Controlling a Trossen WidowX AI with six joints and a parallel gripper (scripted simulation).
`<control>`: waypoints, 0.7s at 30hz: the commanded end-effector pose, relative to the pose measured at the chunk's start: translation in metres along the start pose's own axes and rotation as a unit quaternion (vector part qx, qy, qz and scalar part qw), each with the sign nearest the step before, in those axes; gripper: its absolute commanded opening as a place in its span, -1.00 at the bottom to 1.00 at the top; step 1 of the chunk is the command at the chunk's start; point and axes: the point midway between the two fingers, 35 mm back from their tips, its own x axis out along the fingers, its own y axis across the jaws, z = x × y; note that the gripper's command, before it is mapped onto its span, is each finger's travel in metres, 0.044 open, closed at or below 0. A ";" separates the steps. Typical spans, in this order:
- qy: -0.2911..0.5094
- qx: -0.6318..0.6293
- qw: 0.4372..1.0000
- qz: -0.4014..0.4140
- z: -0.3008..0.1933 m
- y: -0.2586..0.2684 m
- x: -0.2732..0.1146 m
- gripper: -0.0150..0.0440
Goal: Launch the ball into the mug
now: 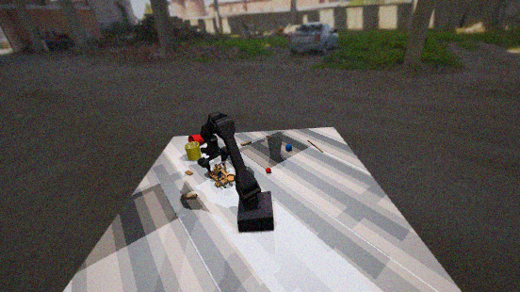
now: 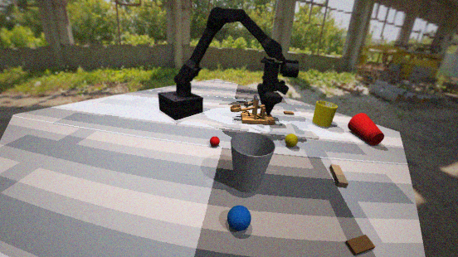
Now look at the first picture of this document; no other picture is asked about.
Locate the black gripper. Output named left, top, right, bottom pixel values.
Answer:
left=197, top=145, right=229, bottom=173

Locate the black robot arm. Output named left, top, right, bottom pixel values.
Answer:
left=200, top=111, right=261, bottom=212

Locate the dark grey cup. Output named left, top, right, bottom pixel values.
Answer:
left=268, top=137, right=283, bottom=158

